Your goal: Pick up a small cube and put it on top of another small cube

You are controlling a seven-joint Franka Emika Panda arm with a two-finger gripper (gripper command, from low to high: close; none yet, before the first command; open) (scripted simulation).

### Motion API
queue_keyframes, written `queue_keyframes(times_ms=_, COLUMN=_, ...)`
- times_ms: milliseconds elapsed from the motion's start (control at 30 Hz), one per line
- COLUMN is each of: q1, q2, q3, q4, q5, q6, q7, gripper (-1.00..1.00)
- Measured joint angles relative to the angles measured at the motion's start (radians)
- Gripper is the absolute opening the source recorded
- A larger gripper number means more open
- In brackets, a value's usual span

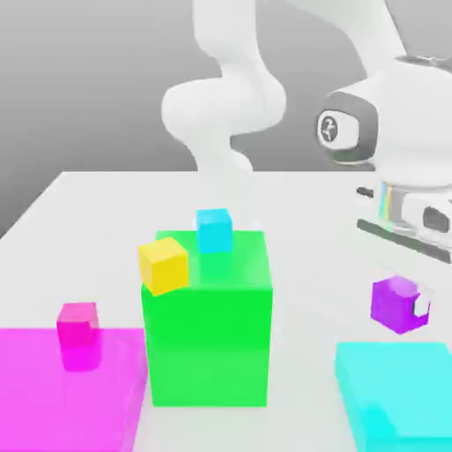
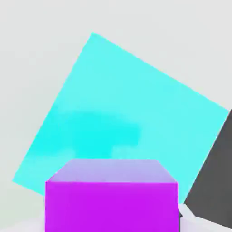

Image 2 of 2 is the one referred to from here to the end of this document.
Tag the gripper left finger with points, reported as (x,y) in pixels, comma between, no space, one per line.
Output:
(37,226)

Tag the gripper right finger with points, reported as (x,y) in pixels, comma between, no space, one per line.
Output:
(199,223)

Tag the small purple cube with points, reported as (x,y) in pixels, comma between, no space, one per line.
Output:
(111,206)

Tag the large dark grey box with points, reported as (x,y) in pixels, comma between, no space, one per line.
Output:
(215,174)

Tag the large cyan box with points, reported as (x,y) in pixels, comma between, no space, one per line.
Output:
(116,101)

